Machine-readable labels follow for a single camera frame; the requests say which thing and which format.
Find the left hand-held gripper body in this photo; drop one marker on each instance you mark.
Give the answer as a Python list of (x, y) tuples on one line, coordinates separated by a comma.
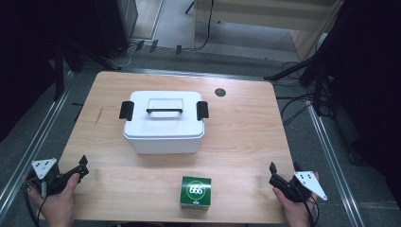
[(44, 168)]

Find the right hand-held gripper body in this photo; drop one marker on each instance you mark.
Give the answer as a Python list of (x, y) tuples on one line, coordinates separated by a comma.
[(307, 181)]

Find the green printed cardboard box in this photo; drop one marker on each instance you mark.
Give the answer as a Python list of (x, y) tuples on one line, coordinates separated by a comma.
[(195, 190)]

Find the white plastic storage box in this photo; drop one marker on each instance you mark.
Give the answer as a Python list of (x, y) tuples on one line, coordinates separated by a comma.
[(164, 145)]

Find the person's right hand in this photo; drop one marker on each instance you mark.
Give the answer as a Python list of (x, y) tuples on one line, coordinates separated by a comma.
[(298, 214)]

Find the person's left hand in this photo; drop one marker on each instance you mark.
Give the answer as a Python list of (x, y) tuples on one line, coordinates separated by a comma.
[(58, 208)]

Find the black tape strip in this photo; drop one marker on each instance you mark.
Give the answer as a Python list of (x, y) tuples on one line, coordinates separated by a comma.
[(77, 103)]

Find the black upright stand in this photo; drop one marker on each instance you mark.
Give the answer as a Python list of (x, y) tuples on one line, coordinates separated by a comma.
[(59, 72)]

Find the black round table grommet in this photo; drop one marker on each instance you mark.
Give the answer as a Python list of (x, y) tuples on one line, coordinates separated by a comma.
[(220, 92)]

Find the black tripod stand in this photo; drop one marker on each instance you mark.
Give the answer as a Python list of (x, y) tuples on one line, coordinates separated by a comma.
[(296, 70)]

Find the black cabinet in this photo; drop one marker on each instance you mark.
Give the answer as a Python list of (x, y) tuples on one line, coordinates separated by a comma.
[(116, 25)]

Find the light wooden furniture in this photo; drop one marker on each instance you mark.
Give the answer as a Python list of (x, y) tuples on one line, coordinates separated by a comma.
[(268, 12)]

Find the metal floor rail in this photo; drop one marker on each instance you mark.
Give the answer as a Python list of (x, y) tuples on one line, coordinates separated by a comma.
[(334, 167), (34, 142)]

